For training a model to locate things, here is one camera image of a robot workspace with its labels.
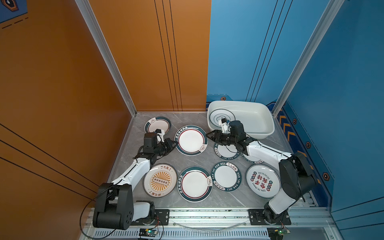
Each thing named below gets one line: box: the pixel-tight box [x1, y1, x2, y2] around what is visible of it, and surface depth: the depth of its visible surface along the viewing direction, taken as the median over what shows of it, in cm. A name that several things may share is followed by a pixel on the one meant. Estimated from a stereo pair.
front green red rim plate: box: [177, 166, 213, 203], surface depth 85 cm
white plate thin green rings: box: [209, 108, 236, 127], surface depth 118 cm
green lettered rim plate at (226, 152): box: [214, 142, 241, 160], surface depth 96 cm
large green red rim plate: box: [174, 125, 209, 157], surface depth 90 cm
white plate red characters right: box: [245, 164, 282, 199], surface depth 85 cm
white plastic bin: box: [207, 100, 275, 140], surface depth 118 cm
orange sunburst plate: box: [143, 163, 178, 198], surface depth 86 cm
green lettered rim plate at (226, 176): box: [211, 161, 242, 193], surface depth 89 cm
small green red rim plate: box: [144, 116, 172, 135], surface depth 114 cm
